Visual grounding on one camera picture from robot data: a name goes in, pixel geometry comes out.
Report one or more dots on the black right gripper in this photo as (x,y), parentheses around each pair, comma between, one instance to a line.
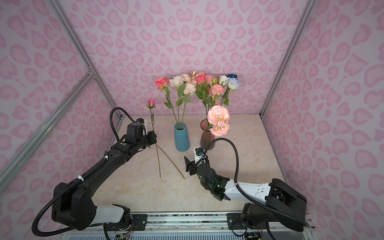
(190,166)

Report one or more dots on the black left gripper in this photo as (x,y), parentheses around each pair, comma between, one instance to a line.
(152,136)

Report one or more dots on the magenta small rose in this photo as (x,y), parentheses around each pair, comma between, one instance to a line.
(151,105)
(171,161)

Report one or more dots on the small pink spray roses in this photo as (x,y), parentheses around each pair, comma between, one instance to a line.
(218,116)

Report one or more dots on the pale blue white rose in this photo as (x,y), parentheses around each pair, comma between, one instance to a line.
(230,85)

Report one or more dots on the cream pink rose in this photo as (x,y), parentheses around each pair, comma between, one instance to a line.
(176,100)

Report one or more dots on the pink cream spray roses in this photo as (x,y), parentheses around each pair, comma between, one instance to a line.
(185,85)

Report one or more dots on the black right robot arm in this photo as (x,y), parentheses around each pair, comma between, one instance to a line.
(268,202)

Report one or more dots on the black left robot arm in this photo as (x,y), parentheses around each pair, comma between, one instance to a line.
(76,209)

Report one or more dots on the teal ceramic vase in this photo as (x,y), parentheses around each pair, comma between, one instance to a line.
(182,142)

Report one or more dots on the pink glass vase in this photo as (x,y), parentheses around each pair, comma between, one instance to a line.
(206,137)

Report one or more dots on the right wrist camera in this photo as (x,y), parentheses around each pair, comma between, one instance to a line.
(199,154)

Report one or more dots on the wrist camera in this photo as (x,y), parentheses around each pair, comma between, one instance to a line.
(143,122)
(199,154)

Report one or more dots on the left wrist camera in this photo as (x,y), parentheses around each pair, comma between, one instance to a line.
(143,122)

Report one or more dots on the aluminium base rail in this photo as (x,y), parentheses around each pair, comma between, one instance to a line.
(193,226)

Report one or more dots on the diagonal aluminium frame bar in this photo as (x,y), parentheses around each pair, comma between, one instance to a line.
(19,160)

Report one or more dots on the left corner aluminium post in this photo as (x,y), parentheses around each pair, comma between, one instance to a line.
(79,46)

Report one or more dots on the corner aluminium post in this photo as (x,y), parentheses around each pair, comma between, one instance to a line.
(309,10)
(79,46)

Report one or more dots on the right corner aluminium post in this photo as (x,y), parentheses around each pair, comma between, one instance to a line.
(309,10)

